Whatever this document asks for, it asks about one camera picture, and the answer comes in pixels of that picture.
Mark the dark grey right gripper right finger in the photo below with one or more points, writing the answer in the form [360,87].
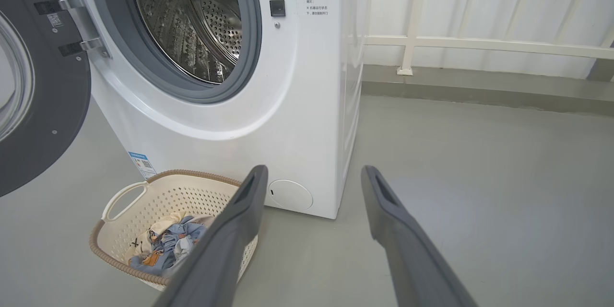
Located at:
[407,254]

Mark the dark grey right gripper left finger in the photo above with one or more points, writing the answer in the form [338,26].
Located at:
[225,249]

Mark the blue cartoon-print garment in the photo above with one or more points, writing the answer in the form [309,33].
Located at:
[165,249]

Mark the cream and blue cartoon garment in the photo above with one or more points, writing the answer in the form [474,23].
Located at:
[160,224]

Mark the black round glass washer door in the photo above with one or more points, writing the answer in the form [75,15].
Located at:
[53,105]

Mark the white front-load washing machine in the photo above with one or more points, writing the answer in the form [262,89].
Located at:
[297,120]

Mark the grey rubber door gasket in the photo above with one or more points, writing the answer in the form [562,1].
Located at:
[144,69]

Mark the perforated steel washer drum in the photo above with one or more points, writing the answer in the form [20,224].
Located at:
[192,24]

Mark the black door latch socket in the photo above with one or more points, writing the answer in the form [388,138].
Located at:
[277,8]

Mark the silver metal door hinge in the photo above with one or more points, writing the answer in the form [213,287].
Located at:
[86,19]

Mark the cream perforated laundry basket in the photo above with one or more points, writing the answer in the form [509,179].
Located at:
[168,196]

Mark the round white filter cover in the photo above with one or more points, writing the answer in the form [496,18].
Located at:
[290,195]

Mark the blue energy label sticker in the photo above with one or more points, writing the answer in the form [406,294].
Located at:
[142,165]

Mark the white metal railing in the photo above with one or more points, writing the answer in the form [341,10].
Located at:
[479,44]

